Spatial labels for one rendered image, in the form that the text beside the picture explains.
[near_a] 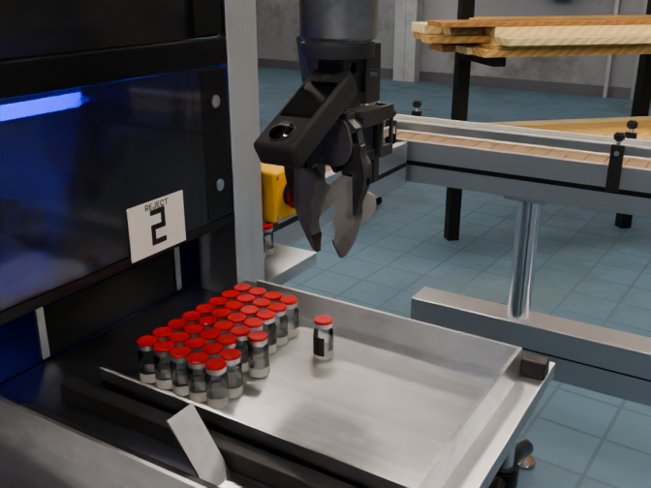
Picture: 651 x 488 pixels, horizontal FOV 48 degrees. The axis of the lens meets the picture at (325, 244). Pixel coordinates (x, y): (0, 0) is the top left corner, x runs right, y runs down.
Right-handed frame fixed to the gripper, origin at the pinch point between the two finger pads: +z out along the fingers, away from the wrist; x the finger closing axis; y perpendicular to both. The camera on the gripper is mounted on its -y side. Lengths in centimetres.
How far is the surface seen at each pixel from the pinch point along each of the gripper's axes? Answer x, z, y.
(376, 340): -2.3, 13.5, 6.9
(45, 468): 8.9, 13.5, -29.1
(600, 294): 25, 102, 239
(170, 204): 17.9, -2.1, -4.3
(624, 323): 10, 102, 217
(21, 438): 14.4, 13.5, -27.7
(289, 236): 31.4, 15.8, 34.1
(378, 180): 34, 14, 67
